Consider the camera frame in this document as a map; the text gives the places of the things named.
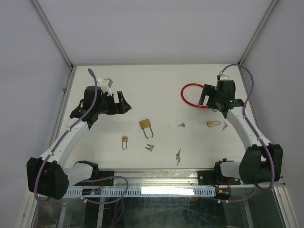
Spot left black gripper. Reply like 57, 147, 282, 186
95, 91, 131, 114

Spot red cable lock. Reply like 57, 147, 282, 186
180, 83, 209, 109

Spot silver key pair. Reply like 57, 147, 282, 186
145, 144, 154, 152

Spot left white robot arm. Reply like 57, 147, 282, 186
26, 86, 132, 200

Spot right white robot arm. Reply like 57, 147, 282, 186
199, 80, 283, 185

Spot silver key bunch front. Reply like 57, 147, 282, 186
176, 149, 181, 166

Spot large brass padlock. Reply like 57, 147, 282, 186
139, 119, 154, 139

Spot small brass padlock long shackle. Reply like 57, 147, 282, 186
122, 136, 128, 150

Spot small brass padlock right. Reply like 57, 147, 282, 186
207, 121, 221, 127

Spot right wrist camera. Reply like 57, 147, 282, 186
217, 71, 230, 80

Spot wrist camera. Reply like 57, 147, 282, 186
217, 71, 230, 80
96, 77, 113, 96

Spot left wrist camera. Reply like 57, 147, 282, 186
96, 77, 113, 96

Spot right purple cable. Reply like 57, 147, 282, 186
211, 64, 276, 204

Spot purple cable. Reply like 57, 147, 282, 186
33, 68, 129, 228
211, 64, 276, 204

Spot right aluminium frame post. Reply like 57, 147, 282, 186
238, 0, 280, 65

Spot aluminium frame post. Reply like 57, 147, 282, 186
238, 0, 280, 65
30, 0, 74, 71

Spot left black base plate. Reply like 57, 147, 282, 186
75, 170, 114, 186

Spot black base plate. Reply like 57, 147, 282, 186
197, 170, 241, 187
75, 170, 114, 186

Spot aluminium mounting rail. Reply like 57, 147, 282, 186
66, 168, 285, 188

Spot white slotted cable duct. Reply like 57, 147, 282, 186
64, 187, 216, 198

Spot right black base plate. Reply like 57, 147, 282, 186
197, 170, 241, 187

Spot left aluminium frame post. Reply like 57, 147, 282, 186
30, 0, 74, 71

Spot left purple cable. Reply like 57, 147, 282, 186
33, 68, 129, 228

